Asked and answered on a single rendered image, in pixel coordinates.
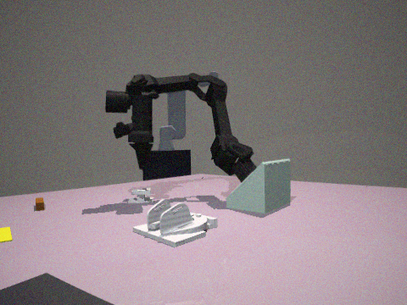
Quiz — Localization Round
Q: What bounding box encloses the small brown block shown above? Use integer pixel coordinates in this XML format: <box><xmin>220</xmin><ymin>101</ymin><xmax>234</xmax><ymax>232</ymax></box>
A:
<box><xmin>36</xmin><ymin>197</ymin><xmax>45</xmax><ymax>211</ymax></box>

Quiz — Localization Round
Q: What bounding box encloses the yellow rectangular plate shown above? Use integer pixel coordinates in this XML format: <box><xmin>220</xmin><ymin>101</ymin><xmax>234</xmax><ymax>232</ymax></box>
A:
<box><xmin>0</xmin><ymin>227</ymin><xmax>12</xmax><ymax>242</ymax></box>

